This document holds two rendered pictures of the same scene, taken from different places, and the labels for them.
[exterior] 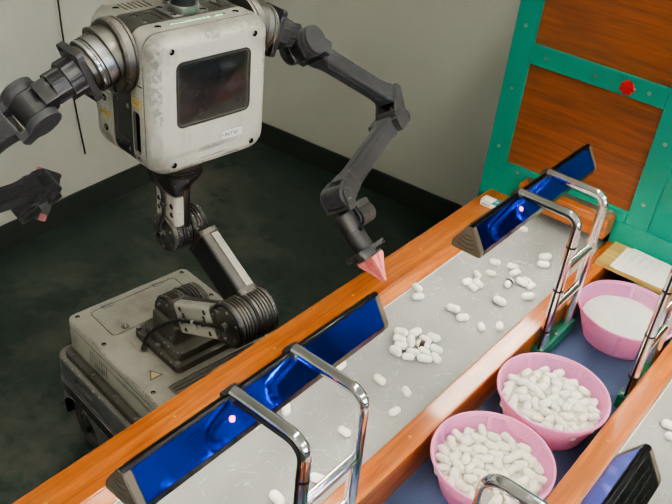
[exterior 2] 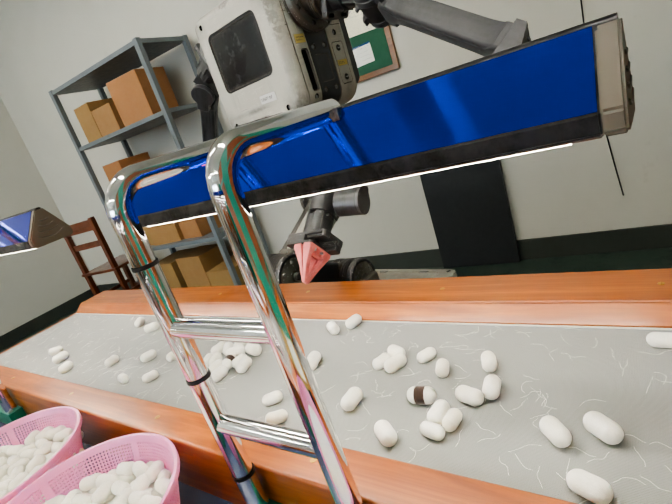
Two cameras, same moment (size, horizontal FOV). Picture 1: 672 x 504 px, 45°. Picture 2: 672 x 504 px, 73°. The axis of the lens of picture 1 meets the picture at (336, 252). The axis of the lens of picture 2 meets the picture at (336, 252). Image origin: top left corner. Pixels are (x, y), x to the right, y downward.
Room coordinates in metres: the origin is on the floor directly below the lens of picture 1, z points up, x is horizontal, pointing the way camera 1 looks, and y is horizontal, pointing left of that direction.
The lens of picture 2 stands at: (1.86, -0.98, 1.11)
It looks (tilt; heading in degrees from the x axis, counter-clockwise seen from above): 17 degrees down; 93
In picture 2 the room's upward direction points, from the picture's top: 19 degrees counter-clockwise
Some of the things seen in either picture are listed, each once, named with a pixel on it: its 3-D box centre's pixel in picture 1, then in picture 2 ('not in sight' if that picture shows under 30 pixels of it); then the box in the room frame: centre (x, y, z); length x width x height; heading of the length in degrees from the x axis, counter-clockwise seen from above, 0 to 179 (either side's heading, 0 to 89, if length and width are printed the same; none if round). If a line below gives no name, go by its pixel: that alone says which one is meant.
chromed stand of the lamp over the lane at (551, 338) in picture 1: (543, 264); (297, 338); (1.76, -0.54, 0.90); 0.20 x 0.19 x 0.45; 144
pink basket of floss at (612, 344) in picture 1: (623, 322); not in sight; (1.79, -0.80, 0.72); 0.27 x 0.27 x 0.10
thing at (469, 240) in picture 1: (532, 193); (290, 158); (1.82, -0.48, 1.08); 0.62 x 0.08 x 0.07; 144
